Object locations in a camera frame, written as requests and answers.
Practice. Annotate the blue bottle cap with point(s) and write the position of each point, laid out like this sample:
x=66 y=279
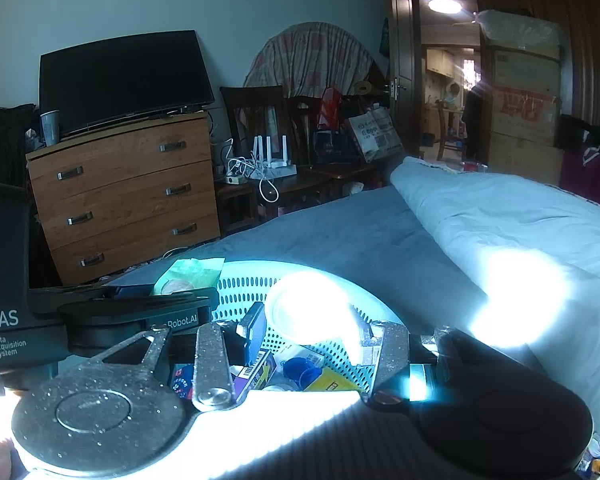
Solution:
x=300 y=371

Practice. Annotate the dark wooden chair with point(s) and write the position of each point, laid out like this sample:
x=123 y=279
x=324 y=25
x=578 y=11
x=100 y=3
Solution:
x=302 y=125
x=252 y=120

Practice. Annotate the blue bed sheet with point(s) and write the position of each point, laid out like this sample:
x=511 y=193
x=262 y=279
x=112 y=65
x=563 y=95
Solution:
x=345 y=230

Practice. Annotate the white round lid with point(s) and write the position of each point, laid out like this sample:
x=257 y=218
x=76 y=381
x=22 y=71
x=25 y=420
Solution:
x=305 y=310

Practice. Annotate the round ceiling lamp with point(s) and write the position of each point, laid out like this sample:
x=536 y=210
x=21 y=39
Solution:
x=445 y=4

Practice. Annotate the wooden dresser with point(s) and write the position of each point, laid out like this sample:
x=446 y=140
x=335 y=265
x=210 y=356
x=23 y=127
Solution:
x=125 y=185

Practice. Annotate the red printed cardboard box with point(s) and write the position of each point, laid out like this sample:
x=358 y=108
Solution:
x=525 y=112

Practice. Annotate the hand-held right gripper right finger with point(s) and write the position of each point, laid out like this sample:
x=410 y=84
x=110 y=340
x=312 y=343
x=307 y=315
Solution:
x=390 y=355

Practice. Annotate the green packet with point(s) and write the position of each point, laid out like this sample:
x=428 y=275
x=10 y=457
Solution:
x=192 y=272

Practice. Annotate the red bag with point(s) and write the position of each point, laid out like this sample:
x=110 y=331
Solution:
x=329 y=107

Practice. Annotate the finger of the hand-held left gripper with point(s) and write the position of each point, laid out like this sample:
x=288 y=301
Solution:
x=180 y=296

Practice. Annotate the floral cloth cover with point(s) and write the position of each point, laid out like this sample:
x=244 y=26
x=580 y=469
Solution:
x=310 y=55

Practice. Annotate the clear plastic bag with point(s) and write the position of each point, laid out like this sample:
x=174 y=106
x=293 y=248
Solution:
x=522 y=27

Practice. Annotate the grey plastic cup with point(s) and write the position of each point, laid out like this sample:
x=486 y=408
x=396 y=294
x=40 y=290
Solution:
x=50 y=129

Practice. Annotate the maroon cloth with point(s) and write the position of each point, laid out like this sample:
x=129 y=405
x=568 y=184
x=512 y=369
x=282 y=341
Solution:
x=587 y=180

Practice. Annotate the large cardboard box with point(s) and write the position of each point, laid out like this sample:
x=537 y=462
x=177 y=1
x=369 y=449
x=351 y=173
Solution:
x=525 y=160

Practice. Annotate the yellow packet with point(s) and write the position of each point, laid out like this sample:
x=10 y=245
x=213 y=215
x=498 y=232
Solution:
x=330 y=382

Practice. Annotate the white plastic bag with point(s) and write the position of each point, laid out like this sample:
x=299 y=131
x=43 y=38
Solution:
x=353 y=189

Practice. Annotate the small red box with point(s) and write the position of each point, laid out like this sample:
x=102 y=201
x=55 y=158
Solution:
x=475 y=165

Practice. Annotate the white router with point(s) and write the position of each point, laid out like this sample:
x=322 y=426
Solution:
x=275 y=160

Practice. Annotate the purple medicine box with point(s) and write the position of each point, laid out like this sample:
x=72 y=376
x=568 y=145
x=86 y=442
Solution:
x=255 y=375

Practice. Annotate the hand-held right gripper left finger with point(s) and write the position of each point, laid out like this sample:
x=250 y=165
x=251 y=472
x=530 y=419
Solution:
x=212 y=365

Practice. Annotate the wooden dining chair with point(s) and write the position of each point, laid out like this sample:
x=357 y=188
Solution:
x=447 y=135

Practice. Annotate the red and blue box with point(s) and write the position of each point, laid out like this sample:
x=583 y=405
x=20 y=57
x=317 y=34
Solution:
x=181 y=382

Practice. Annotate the black television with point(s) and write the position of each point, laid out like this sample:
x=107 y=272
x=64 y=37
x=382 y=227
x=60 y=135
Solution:
x=125 y=80

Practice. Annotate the white printed shopping bag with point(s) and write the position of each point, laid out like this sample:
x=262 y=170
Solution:
x=377 y=132

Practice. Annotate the plain cardboard box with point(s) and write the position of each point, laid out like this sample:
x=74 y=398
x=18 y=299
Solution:
x=525 y=67

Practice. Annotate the dark wooden door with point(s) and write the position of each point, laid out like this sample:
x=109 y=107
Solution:
x=402 y=50

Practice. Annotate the dark cloth pile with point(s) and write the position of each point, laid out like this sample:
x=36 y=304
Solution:
x=5 y=140

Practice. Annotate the dark blue bag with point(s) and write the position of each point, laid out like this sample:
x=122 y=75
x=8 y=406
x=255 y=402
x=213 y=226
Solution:
x=335 y=149

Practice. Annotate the green wall hanging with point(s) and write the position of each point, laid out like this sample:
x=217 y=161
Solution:
x=385 y=37

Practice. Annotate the dark wooden side table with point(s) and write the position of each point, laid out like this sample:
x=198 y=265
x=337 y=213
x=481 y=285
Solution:
x=300 y=185

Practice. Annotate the light blue quilt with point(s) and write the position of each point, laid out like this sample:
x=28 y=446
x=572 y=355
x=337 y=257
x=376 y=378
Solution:
x=505 y=220

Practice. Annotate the white power strip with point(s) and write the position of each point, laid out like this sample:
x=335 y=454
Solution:
x=235 y=179

